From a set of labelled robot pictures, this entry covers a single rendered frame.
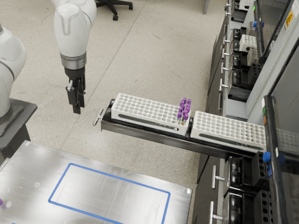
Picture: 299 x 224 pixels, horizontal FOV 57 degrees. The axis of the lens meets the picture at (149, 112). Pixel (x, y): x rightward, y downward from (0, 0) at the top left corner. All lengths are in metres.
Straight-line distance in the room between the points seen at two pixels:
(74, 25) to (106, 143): 1.26
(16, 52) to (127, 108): 0.54
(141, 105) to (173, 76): 1.63
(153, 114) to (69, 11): 0.46
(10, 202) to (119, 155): 1.16
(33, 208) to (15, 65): 0.63
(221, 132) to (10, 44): 0.91
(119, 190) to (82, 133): 1.26
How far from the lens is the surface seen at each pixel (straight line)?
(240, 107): 1.40
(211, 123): 1.09
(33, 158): 1.00
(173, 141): 1.08
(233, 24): 2.10
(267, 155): 0.88
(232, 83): 1.40
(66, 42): 0.94
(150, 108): 1.08
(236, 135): 1.08
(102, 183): 0.92
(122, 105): 1.08
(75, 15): 0.92
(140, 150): 2.02
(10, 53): 1.28
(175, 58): 2.94
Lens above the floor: 1.61
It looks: 45 degrees down
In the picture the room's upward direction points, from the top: 8 degrees clockwise
